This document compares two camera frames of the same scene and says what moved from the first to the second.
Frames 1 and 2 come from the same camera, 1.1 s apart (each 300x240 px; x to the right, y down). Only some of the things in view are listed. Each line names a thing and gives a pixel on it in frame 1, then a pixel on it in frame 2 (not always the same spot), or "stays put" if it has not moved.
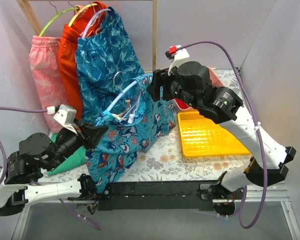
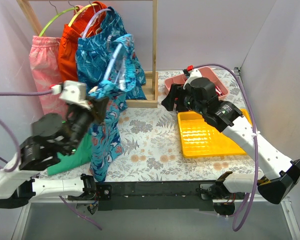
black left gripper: (84, 136) → (95, 107)
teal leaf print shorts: (108, 62) stays put
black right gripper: (161, 84) → (178, 99)
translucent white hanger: (92, 19) stays put
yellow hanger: (72, 19) stays put
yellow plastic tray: (201, 137) stays put
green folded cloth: (78, 158) stays put
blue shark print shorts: (117, 149) → (109, 96)
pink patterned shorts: (47, 67) stays put
